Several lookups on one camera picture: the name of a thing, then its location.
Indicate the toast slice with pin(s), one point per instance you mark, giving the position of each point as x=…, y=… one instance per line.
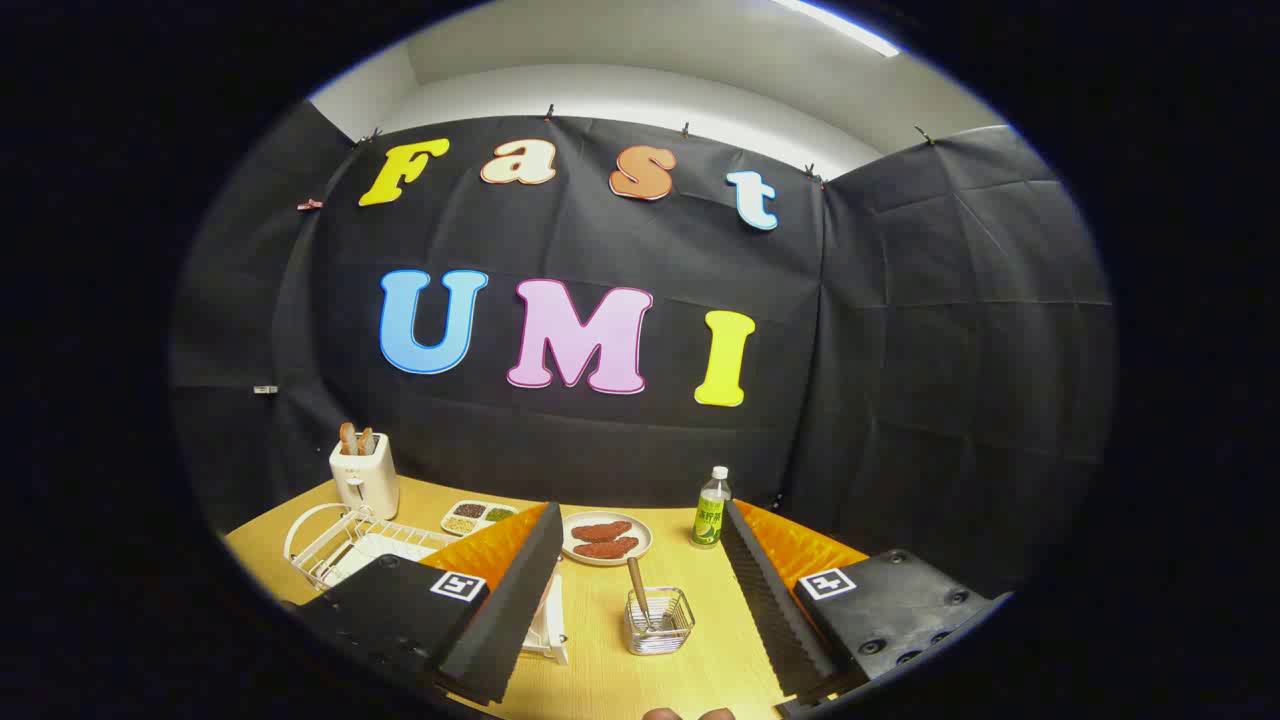
x=366, y=441
x=347, y=438

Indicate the white dish rack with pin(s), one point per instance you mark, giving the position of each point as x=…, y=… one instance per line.
x=345, y=548

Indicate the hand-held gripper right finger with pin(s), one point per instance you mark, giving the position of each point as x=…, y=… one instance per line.
x=775, y=610

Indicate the white toaster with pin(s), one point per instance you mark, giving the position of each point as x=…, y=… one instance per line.
x=366, y=482

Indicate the red sausage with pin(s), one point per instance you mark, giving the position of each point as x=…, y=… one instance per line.
x=606, y=548
x=600, y=530

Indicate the white plate with sausages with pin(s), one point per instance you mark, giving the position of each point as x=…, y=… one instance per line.
x=640, y=528

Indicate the black backdrop cloth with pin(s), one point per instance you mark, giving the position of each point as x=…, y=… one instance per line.
x=600, y=240

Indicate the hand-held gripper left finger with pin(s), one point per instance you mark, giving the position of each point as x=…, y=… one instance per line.
x=505, y=620

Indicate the green label drink bottle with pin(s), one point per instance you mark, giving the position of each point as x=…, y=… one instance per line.
x=710, y=515

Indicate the white compartment tray with beans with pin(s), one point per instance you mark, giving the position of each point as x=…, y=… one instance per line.
x=480, y=517

